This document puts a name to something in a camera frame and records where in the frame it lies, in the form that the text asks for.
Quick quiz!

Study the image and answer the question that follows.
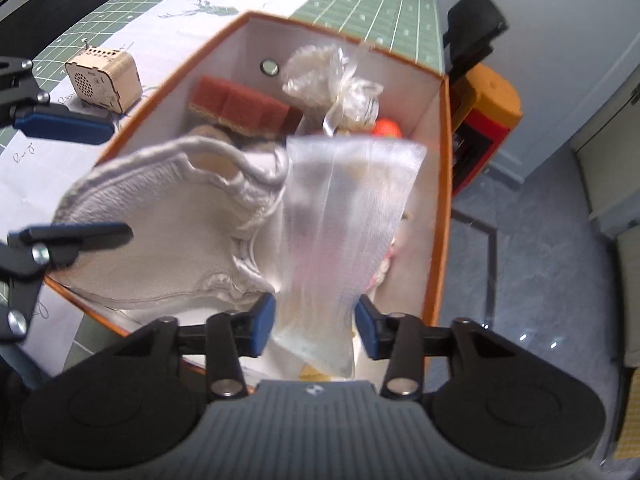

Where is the orange red stool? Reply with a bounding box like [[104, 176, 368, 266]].
[[449, 64, 523, 196]]

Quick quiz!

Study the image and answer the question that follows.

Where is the black chair near left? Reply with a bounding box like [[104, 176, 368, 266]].
[[0, 0, 108, 58]]

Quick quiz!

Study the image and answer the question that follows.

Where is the red orange knitted toy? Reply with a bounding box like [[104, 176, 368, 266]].
[[371, 118, 402, 139]]

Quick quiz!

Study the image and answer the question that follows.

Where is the yellow snack packet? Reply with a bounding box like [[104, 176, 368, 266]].
[[298, 234, 398, 382]]

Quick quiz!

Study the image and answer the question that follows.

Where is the black chair right side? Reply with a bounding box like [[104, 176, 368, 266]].
[[442, 0, 509, 84]]

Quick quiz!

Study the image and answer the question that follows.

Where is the beige cloth drawstring pouch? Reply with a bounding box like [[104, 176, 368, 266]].
[[51, 136, 290, 310]]

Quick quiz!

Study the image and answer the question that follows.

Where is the orange cardboard box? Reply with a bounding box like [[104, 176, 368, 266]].
[[48, 12, 451, 382]]

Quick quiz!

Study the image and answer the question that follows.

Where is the white sheer mesh bag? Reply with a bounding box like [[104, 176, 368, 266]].
[[272, 136, 426, 378]]

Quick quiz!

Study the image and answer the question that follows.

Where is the black chair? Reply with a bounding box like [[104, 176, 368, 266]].
[[442, 0, 509, 84], [0, 0, 108, 58]]

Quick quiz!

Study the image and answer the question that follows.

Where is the wooden radio box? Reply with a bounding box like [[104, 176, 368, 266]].
[[65, 42, 142, 114]]

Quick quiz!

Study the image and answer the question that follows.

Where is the white deer table runner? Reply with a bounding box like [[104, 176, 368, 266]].
[[0, 0, 352, 376]]

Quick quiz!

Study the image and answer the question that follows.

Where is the green grid tablecloth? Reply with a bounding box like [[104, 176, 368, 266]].
[[0, 0, 445, 361]]

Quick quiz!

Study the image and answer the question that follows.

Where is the white organza gift bundle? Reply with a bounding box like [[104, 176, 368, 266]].
[[281, 44, 384, 136]]

